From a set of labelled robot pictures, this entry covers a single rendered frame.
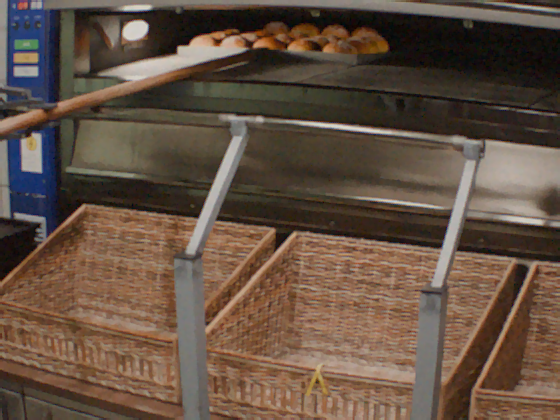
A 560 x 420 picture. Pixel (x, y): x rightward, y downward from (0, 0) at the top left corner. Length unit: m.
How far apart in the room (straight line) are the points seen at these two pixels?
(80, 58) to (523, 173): 1.21
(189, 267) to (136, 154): 0.78
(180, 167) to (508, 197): 0.82
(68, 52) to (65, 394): 0.95
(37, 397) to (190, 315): 0.57
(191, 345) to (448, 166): 0.72
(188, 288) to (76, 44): 1.01
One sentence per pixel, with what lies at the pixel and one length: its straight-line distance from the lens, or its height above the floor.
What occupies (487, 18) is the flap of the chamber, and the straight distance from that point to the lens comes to 2.33.
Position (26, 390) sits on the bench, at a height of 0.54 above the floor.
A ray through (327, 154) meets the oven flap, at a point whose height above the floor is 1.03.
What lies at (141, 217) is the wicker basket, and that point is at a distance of 2.90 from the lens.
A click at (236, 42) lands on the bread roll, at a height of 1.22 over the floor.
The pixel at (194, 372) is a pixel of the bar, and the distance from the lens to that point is 2.25.
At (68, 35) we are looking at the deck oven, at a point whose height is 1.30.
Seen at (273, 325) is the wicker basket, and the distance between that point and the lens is 2.67.
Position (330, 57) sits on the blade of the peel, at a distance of 3.12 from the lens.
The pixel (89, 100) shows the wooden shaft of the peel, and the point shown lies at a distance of 2.48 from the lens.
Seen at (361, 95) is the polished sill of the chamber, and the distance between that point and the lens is 2.61.
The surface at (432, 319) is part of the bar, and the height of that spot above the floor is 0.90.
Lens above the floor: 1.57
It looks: 14 degrees down
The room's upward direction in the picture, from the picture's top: straight up
